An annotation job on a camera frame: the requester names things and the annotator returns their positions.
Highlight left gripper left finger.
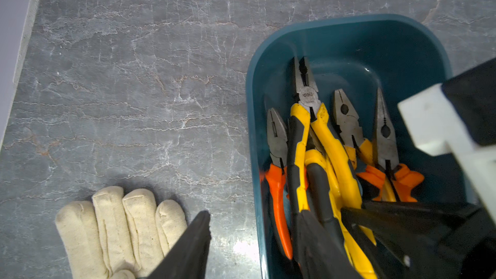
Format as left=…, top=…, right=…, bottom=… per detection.
left=148, top=210, right=211, bottom=279

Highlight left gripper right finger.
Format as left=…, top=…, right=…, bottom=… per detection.
left=292, top=210, right=361, bottom=279

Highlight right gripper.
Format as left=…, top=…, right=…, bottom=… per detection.
left=342, top=59, right=495, bottom=278

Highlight yellow black combination pliers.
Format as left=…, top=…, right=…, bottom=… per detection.
left=286, top=56, right=378, bottom=279

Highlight teal plastic storage box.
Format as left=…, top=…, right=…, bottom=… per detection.
left=246, top=14, right=474, bottom=278

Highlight orange needle nose pliers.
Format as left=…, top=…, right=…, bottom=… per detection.
left=357, top=88, right=424, bottom=202

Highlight yellow pliers in box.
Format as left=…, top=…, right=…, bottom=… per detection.
left=304, top=88, right=375, bottom=241

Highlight orange combination pliers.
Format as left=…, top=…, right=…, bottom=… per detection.
left=265, top=108, right=293, bottom=260

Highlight beige work glove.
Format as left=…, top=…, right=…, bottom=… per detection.
left=55, top=186, right=187, bottom=278

